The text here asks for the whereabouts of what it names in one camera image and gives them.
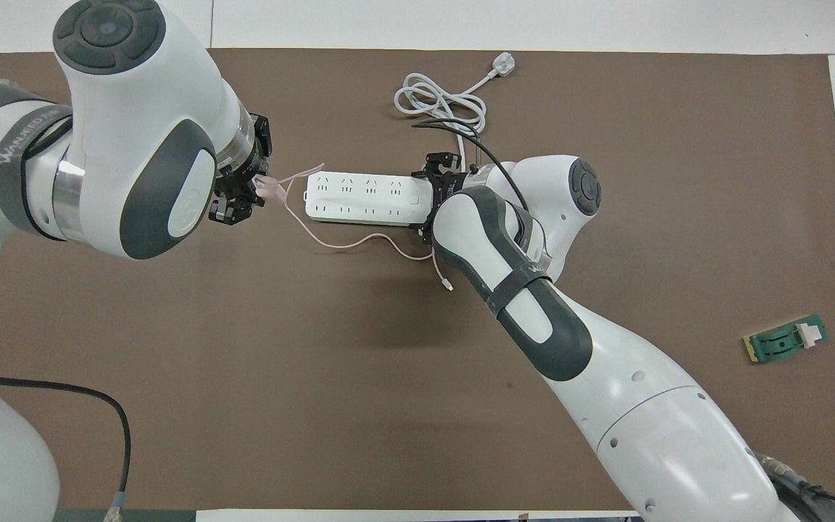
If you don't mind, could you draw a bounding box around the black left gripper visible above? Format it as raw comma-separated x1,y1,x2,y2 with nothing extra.
208,114,274,223

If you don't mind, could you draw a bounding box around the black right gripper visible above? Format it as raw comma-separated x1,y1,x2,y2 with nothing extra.
411,152,471,248

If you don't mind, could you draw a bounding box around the pink charger adapter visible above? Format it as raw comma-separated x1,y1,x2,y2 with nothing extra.
254,174,289,205

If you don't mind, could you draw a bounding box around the white power strip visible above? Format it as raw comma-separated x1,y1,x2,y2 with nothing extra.
304,172,435,230

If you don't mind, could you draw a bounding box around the pink charging cable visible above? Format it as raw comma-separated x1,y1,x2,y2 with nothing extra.
273,163,456,293

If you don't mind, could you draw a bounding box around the brown table mat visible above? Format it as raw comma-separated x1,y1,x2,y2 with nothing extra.
0,48,835,512

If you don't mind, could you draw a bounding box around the grey strap on right arm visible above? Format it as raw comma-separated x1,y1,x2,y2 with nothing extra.
486,264,553,318

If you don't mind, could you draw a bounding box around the grey strap on arm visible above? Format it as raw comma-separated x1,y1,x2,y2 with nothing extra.
486,264,553,318
0,104,75,234

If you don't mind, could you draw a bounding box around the white power cord with plug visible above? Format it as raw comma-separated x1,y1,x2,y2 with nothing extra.
394,53,518,172

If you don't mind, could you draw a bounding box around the grey strap on left arm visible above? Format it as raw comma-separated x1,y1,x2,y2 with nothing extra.
0,104,75,234

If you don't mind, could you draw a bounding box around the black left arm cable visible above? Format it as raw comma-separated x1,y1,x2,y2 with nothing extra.
0,368,133,522

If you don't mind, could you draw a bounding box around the green knife switch block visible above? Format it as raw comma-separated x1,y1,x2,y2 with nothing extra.
742,314,829,364

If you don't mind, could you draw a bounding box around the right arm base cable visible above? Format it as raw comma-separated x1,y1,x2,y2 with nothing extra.
753,452,835,522

